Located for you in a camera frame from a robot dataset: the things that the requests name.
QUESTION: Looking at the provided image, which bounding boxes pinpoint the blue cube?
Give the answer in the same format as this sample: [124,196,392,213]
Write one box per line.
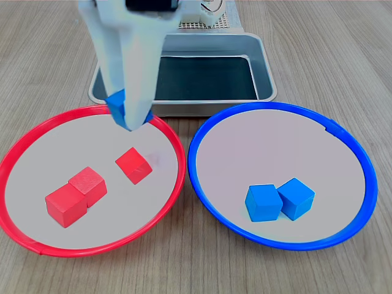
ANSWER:
[244,183,284,223]
[105,88,154,129]
[277,177,316,221]

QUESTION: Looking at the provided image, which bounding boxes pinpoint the pale perforated plate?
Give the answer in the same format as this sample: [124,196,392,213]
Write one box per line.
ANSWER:
[177,10,230,31]

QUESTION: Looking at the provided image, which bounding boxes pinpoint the steel tray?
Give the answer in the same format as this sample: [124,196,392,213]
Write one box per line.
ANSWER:
[88,32,278,118]

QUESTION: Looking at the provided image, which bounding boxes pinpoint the red-rimmed white plate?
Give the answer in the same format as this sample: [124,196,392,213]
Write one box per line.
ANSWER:
[0,104,187,258]

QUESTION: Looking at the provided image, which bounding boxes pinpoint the red cube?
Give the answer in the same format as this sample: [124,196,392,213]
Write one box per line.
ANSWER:
[67,166,108,209]
[115,146,153,186]
[45,183,89,229]

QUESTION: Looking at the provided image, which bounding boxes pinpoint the blue-rimmed white plate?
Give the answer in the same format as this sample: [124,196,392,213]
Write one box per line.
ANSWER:
[187,101,379,252]

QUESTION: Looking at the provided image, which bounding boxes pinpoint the black white wire bundle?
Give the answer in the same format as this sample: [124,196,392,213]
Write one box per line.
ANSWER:
[200,0,225,13]

